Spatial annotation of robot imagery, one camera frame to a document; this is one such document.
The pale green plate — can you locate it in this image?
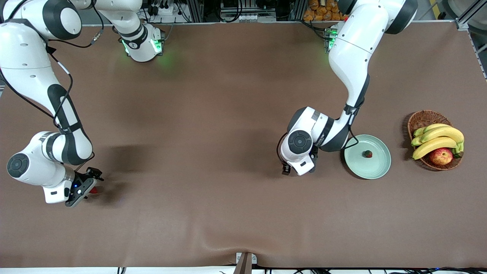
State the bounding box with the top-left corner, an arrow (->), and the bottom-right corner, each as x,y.
344,134 -> 392,180

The brown table cover mat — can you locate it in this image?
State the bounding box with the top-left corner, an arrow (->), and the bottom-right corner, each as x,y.
0,21 -> 487,269

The brown wicker basket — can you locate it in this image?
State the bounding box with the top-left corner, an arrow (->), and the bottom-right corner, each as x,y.
407,110 -> 464,171

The greenish yellow banana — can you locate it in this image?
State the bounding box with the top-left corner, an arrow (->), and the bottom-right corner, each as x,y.
414,124 -> 451,138

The red yellow apple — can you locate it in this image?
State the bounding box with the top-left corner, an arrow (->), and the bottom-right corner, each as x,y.
429,148 -> 454,166

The bag of orange buns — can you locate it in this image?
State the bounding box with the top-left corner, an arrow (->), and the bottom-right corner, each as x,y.
303,0 -> 349,22

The white terminal block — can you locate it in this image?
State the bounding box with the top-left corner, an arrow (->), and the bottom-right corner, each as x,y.
238,13 -> 277,22

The white power strip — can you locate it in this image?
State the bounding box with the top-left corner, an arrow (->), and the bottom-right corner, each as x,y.
150,2 -> 176,16

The small metal table bracket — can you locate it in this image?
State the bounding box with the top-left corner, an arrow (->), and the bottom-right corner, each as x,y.
236,252 -> 258,265

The grey brown support post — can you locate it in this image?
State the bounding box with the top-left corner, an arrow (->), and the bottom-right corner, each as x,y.
233,253 -> 253,274

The aluminium frame strut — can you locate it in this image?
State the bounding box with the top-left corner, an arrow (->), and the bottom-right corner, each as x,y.
186,0 -> 206,22
455,0 -> 487,31

